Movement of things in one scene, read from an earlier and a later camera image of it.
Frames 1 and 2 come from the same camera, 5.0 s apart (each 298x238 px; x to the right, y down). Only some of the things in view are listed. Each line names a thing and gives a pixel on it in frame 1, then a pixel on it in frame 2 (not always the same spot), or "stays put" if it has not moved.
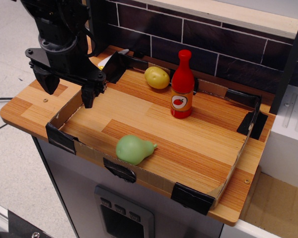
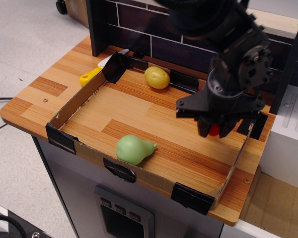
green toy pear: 132,149 stays put
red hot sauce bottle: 183,87 to 214,130
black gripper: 75,64 to 230,95
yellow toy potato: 157,78 stays put
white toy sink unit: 285,153 stays put
